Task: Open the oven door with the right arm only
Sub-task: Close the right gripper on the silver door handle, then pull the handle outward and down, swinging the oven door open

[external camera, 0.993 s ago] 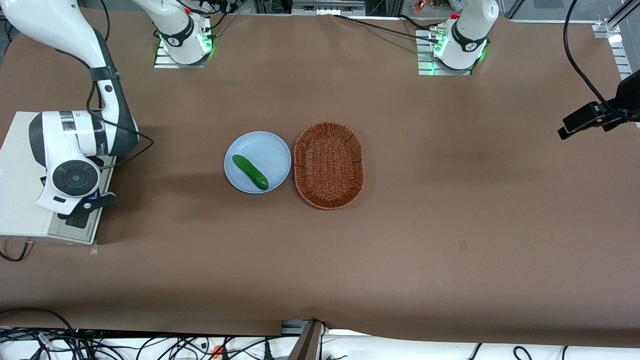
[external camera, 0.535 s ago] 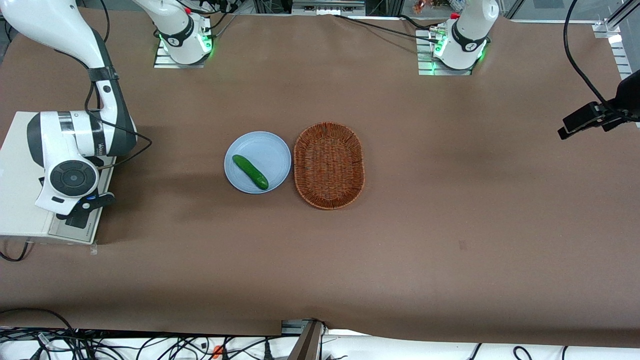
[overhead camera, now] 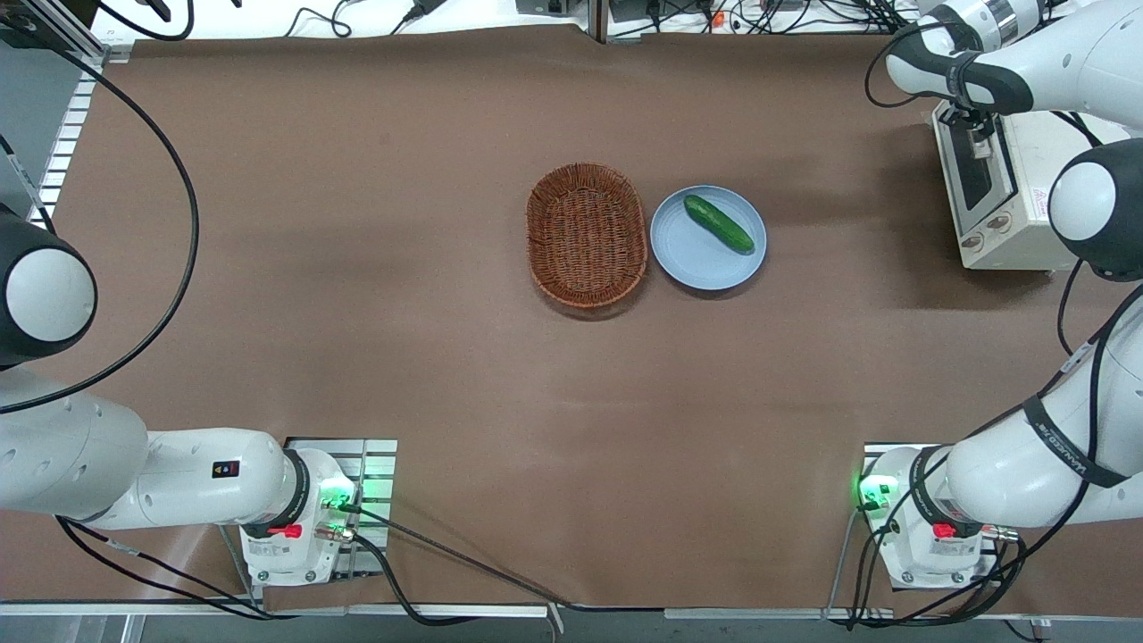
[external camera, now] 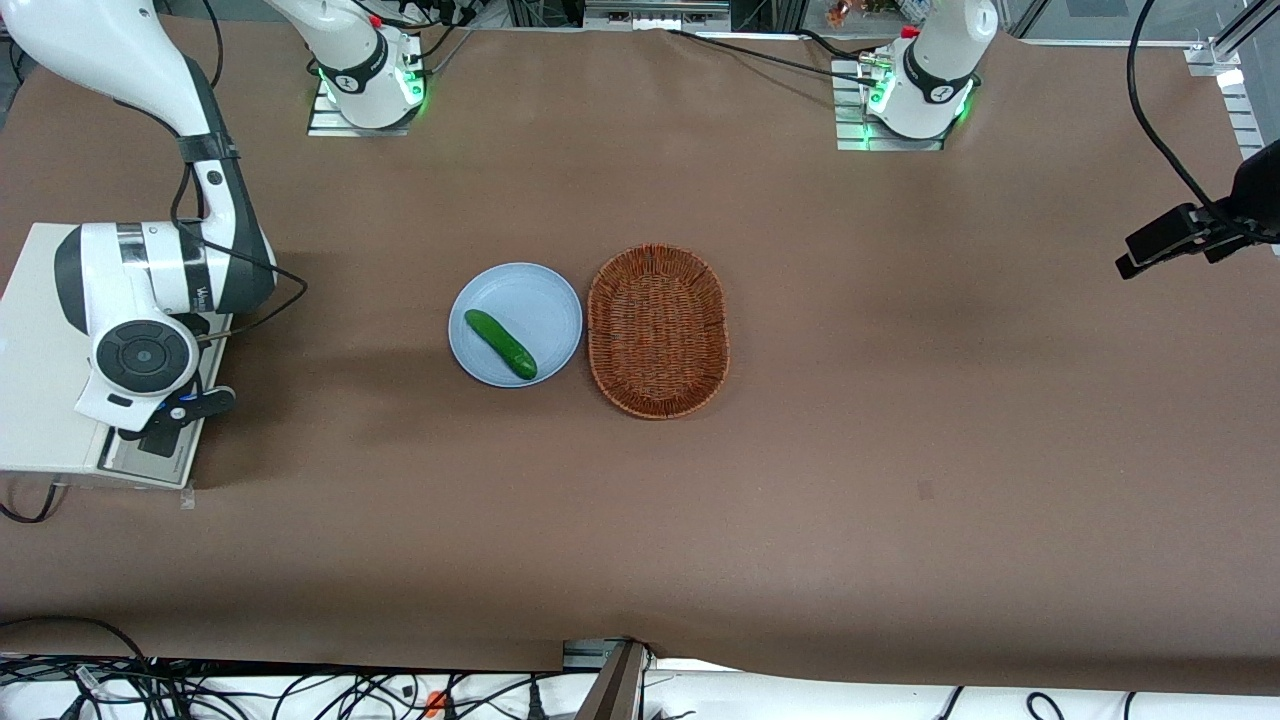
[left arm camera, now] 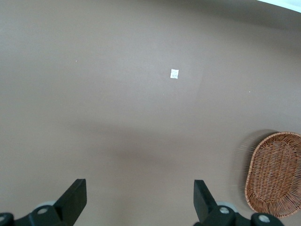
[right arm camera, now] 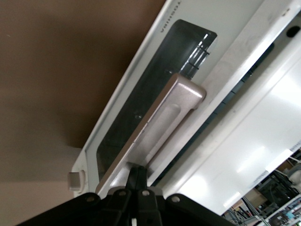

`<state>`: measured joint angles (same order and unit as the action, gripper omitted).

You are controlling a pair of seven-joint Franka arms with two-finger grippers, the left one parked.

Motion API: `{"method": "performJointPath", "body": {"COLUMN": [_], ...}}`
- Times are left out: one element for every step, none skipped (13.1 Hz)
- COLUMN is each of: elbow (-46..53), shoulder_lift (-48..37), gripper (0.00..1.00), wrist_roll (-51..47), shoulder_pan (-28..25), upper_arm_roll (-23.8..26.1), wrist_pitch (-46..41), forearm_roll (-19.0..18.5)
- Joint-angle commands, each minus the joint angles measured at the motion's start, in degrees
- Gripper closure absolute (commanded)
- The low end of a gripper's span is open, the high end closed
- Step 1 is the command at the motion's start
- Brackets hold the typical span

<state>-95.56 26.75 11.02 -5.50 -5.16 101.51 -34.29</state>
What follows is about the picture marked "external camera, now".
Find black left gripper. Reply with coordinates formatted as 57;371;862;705
1195;140;1280;265

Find oven door with metal handle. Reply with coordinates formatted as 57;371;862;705
97;310;237;489

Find white toaster oven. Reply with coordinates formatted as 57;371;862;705
0;222;242;491

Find slotted aluminium plate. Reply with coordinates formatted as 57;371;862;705
1218;80;1280;161

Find brown table cover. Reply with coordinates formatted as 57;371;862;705
0;15;1280;696

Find brown wicker basket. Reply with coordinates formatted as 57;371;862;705
586;243;731;421

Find light blue plate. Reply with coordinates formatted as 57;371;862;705
448;262;584;389

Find green cucumber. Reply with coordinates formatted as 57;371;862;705
464;309;539;381

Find aluminium corner bracket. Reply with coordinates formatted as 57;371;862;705
1185;42;1244;79

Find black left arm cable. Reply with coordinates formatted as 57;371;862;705
1127;0;1226;216

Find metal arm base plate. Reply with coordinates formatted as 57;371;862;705
306;78;421;138
833;58;946;153

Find short black base cable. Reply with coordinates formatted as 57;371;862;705
797;30;881;65

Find long black base cable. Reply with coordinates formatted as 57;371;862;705
665;28;886;89

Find aluminium frame bar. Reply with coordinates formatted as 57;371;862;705
562;638;653;720

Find tangled black cables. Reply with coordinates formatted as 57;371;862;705
0;650;563;720

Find black oven power cable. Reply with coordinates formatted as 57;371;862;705
0;480;58;524

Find black cable arc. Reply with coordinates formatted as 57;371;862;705
0;616;151;663

